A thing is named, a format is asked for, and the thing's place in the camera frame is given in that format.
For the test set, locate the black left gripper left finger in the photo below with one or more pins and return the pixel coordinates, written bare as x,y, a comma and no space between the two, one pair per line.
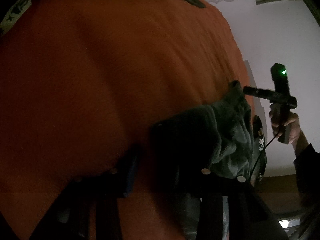
69,215

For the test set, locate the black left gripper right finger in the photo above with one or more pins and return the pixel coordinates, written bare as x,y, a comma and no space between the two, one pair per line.
231,209

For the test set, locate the grey fleece garment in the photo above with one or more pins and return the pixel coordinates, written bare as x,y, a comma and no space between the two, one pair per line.
217,136

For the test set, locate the dark sleeve forearm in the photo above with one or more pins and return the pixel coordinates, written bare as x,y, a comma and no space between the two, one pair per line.
307,175

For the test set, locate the person's right hand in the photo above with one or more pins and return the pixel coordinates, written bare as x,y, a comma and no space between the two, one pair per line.
278,121

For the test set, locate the orange bed blanket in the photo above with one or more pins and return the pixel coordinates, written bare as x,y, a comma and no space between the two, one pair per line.
81,80

